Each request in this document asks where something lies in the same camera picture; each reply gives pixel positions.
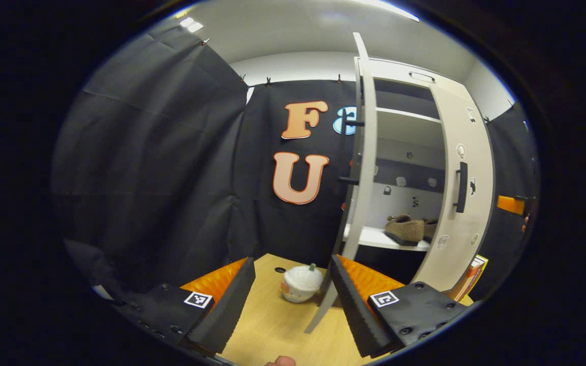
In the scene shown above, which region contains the brown fuzzy shoe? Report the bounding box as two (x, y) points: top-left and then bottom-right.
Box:
(422, 218), (440, 243)
(385, 214), (425, 247)

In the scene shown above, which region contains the yellow red book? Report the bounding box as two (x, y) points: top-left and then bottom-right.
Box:
(448, 254), (489, 303)

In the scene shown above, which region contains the black backdrop cloth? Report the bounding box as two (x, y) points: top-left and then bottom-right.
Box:
(51, 23), (362, 300)
(476, 102), (542, 301)

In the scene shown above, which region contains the white pumpkin plush toy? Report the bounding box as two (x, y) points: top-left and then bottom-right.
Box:
(281, 263), (324, 304)

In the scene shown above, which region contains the white cabinet door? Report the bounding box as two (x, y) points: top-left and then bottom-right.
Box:
(306, 32), (378, 334)
(410, 84), (494, 293)

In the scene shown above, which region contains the white shoe cabinet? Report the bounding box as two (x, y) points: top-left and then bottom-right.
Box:
(344, 57), (477, 285)

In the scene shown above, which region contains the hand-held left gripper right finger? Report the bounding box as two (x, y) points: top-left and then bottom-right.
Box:
(330, 254), (467, 358)

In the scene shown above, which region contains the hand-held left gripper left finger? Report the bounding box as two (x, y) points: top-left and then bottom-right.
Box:
(115, 258), (256, 356)

